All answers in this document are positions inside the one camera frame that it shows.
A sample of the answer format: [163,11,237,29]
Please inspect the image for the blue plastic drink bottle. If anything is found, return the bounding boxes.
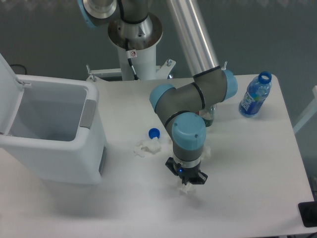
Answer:
[239,71,272,118]

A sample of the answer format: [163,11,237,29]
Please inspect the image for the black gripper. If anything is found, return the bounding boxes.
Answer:
[165,157,208,185]

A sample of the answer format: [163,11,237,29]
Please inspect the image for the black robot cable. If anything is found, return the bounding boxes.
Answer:
[118,0,141,81]

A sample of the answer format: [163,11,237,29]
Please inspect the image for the paper ball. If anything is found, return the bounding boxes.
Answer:
[167,137,173,146]
[133,137,161,158]
[177,182,196,194]
[201,145,211,160]

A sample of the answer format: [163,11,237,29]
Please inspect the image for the blue bottle cap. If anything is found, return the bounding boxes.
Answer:
[148,127,160,139]

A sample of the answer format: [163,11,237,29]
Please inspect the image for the white frame at right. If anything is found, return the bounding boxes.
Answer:
[293,86,317,134]

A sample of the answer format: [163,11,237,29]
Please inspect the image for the white open trash bin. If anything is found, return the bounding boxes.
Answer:
[0,58,107,184]

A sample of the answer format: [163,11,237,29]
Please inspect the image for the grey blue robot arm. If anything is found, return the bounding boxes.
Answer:
[78,0,238,184]

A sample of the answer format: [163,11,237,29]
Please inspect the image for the black device at edge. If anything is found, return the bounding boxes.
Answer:
[298,201,317,228]

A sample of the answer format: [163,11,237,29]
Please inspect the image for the clear green-label bottle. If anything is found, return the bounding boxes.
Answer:
[198,104,217,127]

